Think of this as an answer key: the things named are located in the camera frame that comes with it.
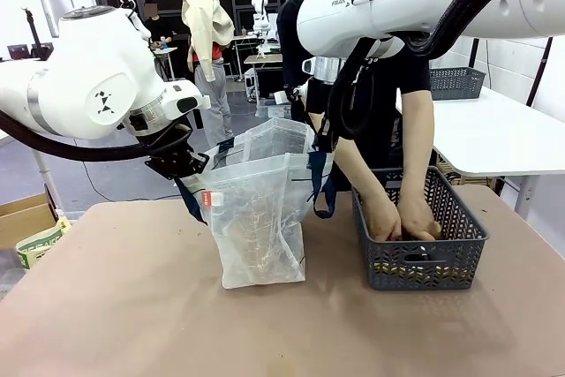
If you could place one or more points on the clear plastic storage bin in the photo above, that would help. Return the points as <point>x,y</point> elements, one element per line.
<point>269,108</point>

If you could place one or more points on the slanted black stand pole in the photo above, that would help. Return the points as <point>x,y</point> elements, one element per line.
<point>540,72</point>

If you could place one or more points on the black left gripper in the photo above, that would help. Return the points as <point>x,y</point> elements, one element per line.
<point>174,158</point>

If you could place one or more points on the green white paper bag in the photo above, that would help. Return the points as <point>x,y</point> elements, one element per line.
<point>42,244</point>

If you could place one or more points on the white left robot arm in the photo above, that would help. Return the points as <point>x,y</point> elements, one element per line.
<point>92,85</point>

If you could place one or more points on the person's left hand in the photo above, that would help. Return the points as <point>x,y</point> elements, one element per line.
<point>419,224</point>

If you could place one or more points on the white side table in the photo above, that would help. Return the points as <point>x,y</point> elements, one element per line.
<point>494,138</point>

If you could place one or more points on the black camera tripod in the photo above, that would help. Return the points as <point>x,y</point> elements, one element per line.
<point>475,52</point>

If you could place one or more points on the background person in dark shirt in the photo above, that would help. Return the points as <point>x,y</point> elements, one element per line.
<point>159,37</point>

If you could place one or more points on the person's left forearm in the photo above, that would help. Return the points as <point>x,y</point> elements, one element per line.
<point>417,147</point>

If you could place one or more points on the grey whiteboard panel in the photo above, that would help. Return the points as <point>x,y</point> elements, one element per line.
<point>55,12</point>

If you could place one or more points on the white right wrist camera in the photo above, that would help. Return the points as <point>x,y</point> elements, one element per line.
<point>287,95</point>

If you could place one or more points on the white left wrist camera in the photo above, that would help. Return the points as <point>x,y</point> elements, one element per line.
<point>201,101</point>

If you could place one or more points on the grey plastic lattice basket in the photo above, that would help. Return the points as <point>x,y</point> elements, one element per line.
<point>457,83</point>
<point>424,266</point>

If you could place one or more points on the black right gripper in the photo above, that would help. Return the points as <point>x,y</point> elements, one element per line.
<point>326,130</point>

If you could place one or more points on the mannequin with beige jacket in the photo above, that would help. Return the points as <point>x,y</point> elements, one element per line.
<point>205,41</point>

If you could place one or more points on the brown cardboard box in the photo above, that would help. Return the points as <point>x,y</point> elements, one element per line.
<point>24,218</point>

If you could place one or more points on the person's right hand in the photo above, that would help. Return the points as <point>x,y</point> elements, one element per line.
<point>388,222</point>

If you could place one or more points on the person in black t-shirt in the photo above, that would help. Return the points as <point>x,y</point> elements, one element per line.
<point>375,130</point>

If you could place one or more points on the black tripod with clamp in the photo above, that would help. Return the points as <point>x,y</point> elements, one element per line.
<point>32,32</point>

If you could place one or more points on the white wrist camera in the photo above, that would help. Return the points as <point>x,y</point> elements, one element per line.
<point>201,101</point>
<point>287,95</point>

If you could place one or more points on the person's right forearm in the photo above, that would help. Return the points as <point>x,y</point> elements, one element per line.
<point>353,165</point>

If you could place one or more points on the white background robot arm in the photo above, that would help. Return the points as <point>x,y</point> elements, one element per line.
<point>261,24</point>

